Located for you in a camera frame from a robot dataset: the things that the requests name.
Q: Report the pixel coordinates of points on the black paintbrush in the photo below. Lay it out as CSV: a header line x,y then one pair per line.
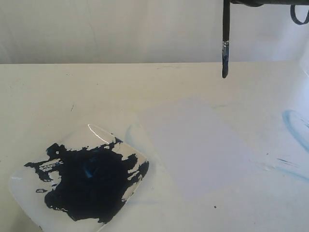
x,y
225,37

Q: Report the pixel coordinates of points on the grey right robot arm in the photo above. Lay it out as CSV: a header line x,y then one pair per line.
x,y
257,3

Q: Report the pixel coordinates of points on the white paper sheet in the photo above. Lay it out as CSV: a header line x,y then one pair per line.
x,y
201,152

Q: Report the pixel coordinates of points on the white square paint plate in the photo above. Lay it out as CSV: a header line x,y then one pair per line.
x,y
80,183

